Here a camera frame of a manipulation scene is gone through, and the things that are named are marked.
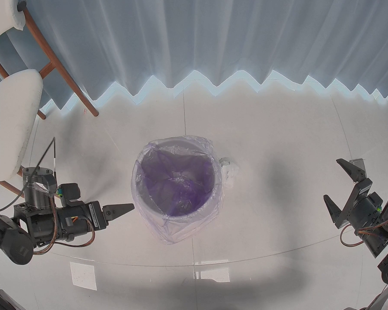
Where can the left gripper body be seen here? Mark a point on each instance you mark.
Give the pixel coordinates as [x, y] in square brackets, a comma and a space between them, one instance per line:
[74, 221]

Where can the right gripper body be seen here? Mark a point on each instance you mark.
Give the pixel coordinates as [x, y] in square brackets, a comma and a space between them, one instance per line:
[363, 211]

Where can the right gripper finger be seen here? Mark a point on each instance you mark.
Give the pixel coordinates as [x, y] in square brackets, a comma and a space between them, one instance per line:
[333, 211]
[355, 174]

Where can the purple plastic bag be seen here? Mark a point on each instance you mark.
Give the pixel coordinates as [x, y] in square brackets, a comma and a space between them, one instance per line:
[174, 179]

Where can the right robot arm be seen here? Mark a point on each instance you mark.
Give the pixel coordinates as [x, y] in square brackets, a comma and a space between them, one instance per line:
[378, 244]

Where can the white trash bin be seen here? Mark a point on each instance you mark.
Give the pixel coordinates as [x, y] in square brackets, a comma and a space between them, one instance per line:
[148, 205]

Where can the crumpled white paper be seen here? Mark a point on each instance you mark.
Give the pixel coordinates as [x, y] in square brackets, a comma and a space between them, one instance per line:
[231, 173]

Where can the white cushioned wooden chair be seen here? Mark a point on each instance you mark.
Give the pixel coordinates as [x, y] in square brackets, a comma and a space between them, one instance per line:
[13, 115]

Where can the pale blue curtain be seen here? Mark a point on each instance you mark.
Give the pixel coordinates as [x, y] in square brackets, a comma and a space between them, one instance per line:
[213, 27]

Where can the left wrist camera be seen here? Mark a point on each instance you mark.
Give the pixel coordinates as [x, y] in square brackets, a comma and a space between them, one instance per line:
[69, 192]

